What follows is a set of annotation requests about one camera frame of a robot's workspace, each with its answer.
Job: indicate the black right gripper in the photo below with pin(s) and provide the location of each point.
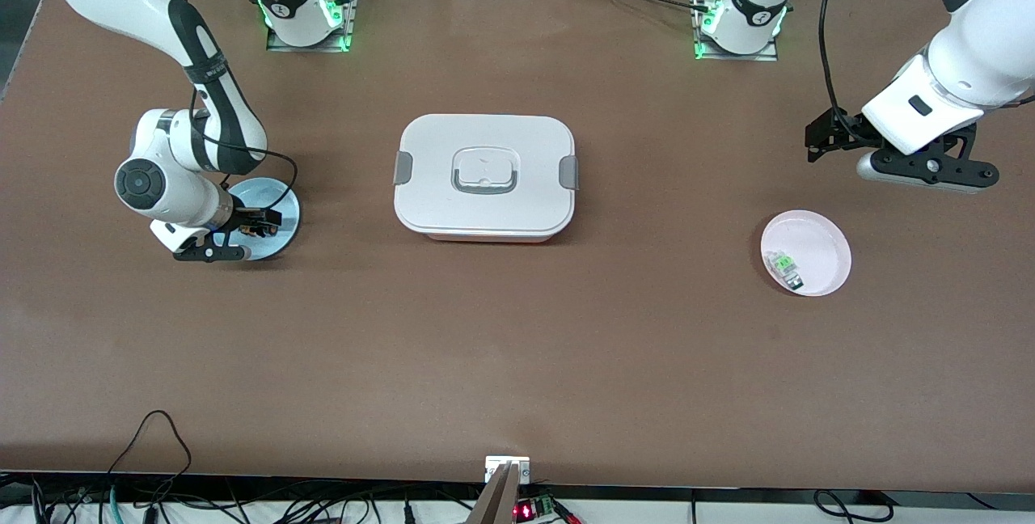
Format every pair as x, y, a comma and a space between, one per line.
244, 221

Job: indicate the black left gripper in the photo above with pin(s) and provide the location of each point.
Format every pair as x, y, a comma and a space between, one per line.
841, 134

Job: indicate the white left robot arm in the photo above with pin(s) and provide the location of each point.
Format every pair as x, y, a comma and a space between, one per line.
978, 63

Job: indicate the white lidded lunch box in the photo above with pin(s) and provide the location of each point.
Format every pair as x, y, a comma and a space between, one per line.
485, 209

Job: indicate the light blue round plate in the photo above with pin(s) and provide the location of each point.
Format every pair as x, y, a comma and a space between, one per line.
283, 239

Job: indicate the pink round plate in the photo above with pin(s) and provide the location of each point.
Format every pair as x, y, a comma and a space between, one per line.
817, 241

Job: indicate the circuit board with red display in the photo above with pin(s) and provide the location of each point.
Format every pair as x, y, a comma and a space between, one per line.
525, 512

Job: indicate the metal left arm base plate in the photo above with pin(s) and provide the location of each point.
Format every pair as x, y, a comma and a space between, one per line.
736, 57

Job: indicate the green and clear switch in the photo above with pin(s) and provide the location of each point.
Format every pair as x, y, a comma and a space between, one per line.
784, 267

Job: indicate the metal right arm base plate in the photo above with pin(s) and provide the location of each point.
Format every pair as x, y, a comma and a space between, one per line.
307, 48

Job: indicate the small white metal bracket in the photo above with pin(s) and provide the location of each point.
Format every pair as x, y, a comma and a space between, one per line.
495, 467

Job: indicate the grey camera mount beam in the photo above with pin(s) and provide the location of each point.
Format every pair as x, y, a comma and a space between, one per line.
497, 504

